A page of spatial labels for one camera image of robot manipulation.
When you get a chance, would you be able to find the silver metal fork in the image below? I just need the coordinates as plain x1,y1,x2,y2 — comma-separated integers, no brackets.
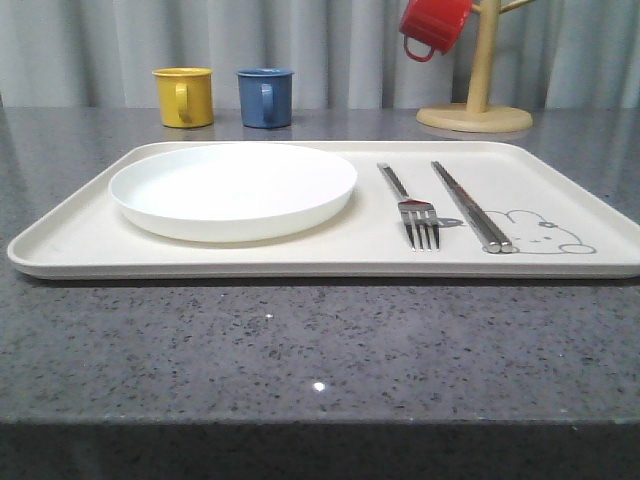
377,163,440,251

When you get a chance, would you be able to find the white round plate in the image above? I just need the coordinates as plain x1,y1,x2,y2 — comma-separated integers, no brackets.
109,142,358,243

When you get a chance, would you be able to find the silver chopstick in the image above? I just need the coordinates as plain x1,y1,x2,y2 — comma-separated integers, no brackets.
431,161,501,254
453,178,515,254

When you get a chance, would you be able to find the blue enamel mug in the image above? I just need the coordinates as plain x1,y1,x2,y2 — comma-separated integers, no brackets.
236,68,294,129

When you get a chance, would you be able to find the yellow enamel mug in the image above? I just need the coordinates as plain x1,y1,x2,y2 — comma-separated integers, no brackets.
152,67,214,128

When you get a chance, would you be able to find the wooden mug tree stand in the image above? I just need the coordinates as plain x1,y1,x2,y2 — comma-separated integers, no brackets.
416,1,533,133

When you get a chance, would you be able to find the cream rabbit serving tray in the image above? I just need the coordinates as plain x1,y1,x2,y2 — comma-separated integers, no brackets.
7,141,639,279

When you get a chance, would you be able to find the red enamel mug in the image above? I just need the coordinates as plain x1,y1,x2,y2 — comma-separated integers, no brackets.
399,0,473,62

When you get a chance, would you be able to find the grey pleated curtain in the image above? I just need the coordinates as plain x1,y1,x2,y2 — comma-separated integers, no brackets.
1,1,639,109

